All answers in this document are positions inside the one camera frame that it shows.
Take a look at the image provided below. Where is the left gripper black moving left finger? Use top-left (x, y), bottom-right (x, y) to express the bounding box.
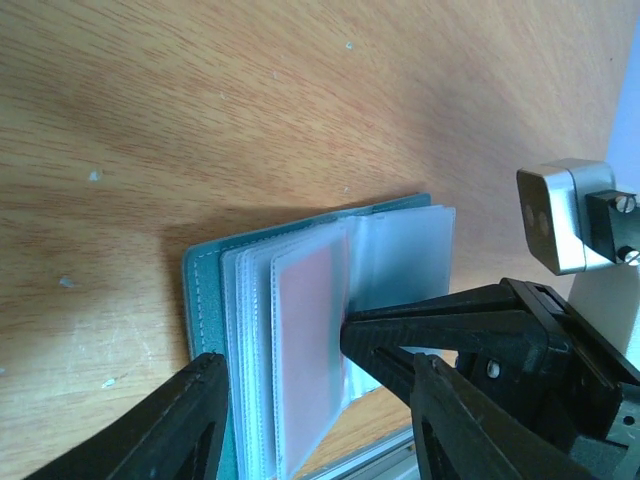
top-left (28, 353), bottom-right (229, 479)

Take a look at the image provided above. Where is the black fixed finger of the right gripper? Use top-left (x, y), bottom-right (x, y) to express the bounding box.
top-left (340, 278), bottom-right (625, 448)

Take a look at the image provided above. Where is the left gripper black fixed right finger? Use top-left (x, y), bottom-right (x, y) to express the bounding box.
top-left (410, 354), bottom-right (594, 479)

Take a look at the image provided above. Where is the blue card holder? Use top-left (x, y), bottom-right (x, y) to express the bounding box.
top-left (182, 194), bottom-right (456, 479)

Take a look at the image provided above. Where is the red card in holder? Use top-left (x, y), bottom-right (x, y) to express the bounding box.
top-left (278, 240), bottom-right (349, 476)

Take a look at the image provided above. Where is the front aluminium rail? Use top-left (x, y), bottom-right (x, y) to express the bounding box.
top-left (302, 427), bottom-right (420, 480)

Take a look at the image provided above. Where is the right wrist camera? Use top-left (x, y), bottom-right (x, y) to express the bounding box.
top-left (516, 158), bottom-right (639, 276)

